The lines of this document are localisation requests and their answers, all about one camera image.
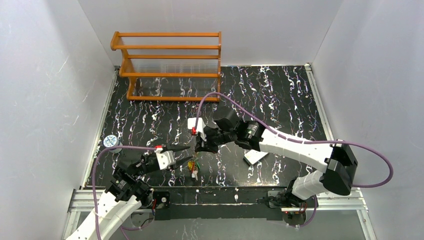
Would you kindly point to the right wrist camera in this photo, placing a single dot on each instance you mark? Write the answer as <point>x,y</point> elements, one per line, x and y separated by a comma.
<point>196,126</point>

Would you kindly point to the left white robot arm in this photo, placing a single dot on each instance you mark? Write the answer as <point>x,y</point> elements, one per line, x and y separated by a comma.
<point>107,215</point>

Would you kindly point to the orange wooden rack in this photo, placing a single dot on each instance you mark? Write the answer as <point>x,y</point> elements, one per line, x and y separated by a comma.
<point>170,66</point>

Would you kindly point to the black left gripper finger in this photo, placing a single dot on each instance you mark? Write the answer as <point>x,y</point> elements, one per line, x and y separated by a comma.
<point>180,162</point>
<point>177,148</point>

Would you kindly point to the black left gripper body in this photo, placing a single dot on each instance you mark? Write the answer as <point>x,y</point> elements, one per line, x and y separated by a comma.
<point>150,162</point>

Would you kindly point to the aluminium frame rail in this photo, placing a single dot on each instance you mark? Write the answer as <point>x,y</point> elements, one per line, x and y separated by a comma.
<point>330,201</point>

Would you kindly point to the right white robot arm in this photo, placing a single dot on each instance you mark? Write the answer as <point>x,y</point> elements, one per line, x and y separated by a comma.
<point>334,163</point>

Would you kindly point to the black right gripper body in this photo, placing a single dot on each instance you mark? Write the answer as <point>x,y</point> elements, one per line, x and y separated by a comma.
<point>208,136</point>

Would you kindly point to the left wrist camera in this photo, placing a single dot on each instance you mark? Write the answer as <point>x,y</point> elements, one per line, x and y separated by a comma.
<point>165,156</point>

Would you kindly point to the blue white round tin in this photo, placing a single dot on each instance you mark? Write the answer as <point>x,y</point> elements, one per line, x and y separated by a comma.
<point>112,141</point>

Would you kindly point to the white card box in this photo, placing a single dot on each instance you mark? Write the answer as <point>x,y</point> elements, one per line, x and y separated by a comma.
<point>252,157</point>

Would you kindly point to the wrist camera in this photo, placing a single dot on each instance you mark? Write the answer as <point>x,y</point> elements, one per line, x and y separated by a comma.
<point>196,126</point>
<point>165,156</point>

